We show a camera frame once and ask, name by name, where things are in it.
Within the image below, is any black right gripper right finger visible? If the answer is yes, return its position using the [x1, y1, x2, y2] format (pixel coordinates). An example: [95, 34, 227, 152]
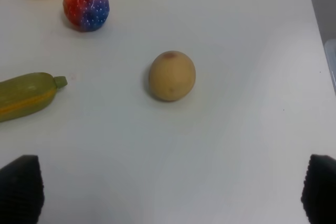
[301, 154, 335, 224]

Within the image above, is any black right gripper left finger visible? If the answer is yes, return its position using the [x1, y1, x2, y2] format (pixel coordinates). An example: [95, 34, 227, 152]
[1, 155, 45, 224]

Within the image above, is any rainbow spiky ball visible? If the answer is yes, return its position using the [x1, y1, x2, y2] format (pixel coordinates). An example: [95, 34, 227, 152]
[62, 0, 110, 32]

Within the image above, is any plastic corn cob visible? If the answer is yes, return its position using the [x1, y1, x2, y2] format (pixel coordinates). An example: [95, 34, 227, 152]
[1, 72, 68, 122]

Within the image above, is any clear plastic bin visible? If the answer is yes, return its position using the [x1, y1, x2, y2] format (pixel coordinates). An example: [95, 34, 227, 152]
[324, 39, 336, 92]

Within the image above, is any brown potato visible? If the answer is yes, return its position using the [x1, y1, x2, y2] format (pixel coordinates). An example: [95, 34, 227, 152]
[149, 51, 196, 102]

